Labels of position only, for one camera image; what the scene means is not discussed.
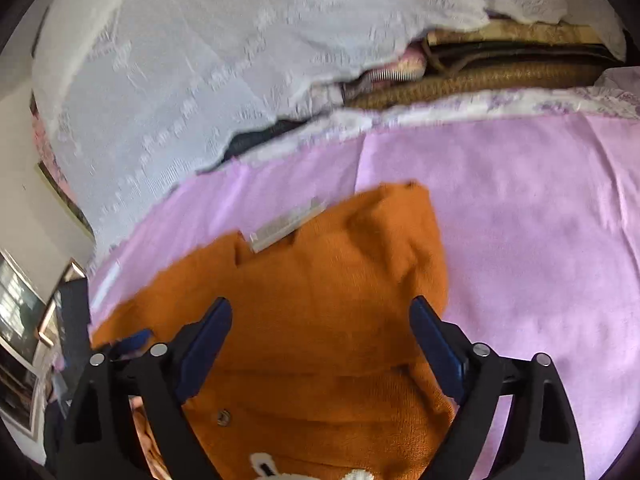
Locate woven bamboo mat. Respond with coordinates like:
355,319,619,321
344,18,626,110

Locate folded pink quilt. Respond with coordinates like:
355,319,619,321
342,46,427,101

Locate pink bed sheet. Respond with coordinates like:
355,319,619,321
90,112,639,479

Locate window with white frame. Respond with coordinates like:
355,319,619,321
1,252,47,438

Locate orange knit cat cardigan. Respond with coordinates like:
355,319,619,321
92,182,454,479

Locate clothing hang tag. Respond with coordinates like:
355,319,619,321
245,197,328,254

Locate white lace cover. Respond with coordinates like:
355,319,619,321
32,0,626,259

